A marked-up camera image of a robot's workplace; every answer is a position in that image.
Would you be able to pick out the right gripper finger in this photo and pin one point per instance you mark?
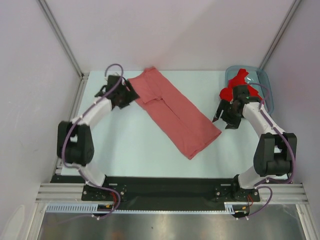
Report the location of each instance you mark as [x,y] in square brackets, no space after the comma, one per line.
[232,126]
[219,110]

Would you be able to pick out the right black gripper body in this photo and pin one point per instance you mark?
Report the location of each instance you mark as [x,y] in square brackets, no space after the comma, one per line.
[229,114]

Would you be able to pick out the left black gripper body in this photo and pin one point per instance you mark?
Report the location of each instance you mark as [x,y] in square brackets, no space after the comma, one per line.
[126,97]

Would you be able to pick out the salmon pink t shirt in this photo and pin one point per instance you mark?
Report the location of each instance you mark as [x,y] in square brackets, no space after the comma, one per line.
[185,125]

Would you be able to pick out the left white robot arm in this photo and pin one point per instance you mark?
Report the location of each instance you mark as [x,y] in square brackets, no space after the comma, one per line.
[75,145]

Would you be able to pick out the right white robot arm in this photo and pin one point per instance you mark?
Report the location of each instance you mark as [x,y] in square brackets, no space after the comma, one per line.
[274,159]

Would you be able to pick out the bright red t shirt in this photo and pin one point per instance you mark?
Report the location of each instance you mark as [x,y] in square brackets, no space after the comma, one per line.
[227,92]

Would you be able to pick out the clear blue plastic bin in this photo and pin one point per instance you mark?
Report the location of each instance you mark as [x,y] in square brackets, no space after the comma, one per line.
[260,79]

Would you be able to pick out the grey slotted cable duct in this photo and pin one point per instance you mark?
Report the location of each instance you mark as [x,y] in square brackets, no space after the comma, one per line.
[104,208]

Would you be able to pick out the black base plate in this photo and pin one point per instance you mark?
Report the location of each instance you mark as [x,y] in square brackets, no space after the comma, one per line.
[116,201]

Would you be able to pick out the left aluminium corner post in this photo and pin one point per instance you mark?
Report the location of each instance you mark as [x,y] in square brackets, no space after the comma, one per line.
[49,15]

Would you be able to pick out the aluminium corner post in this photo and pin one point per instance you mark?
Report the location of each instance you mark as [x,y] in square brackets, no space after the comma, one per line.
[280,32]
[49,15]

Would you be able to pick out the right aluminium corner post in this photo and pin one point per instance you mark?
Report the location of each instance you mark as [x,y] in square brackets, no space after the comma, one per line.
[280,32]

